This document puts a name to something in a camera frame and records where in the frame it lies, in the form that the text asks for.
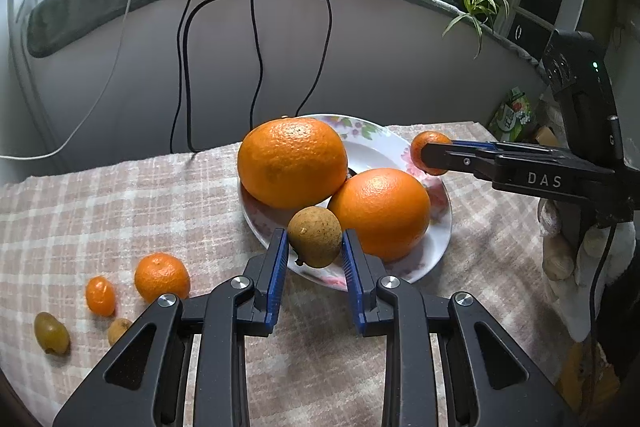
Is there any small orange kumquat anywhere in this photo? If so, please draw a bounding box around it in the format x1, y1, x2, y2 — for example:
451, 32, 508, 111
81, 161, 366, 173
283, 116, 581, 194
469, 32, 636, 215
85, 277, 116, 317

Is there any white gloved hand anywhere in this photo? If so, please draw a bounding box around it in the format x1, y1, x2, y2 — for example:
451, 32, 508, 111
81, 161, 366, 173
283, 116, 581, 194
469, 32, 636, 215
537, 198, 637, 343

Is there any green snack packet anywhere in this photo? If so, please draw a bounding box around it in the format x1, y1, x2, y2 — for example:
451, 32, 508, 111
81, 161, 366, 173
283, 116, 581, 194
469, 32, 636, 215
488, 87, 533, 142

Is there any small brown longan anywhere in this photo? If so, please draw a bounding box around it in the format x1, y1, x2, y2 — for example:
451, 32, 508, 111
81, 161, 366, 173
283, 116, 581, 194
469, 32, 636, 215
106, 317, 132, 347

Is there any green olive fruit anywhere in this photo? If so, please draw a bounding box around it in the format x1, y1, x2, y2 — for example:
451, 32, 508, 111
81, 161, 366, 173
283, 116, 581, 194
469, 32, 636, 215
34, 312, 70, 355

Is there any large orange front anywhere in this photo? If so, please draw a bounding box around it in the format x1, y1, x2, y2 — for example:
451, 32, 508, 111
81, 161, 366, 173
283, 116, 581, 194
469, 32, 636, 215
328, 168, 431, 262

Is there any large orange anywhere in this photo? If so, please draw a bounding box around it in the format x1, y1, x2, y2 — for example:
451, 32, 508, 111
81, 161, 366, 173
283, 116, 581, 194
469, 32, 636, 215
328, 168, 431, 262
238, 117, 348, 210

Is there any small mandarin far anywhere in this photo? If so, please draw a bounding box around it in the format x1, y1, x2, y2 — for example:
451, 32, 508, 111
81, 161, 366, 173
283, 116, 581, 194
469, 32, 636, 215
134, 253, 191, 303

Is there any floral white plate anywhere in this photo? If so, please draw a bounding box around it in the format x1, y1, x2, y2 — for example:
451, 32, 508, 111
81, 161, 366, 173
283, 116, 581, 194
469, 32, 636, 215
239, 114, 452, 291

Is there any beige plaid cloth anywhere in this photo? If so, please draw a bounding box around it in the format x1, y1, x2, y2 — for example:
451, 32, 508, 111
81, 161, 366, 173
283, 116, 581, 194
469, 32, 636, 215
1, 144, 572, 426

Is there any large orange rear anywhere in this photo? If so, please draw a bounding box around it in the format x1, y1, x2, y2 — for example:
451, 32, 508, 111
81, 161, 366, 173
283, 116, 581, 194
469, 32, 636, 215
238, 117, 348, 210

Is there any white cable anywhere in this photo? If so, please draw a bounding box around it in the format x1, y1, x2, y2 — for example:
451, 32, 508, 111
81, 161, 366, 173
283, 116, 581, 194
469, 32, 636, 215
0, 0, 144, 162

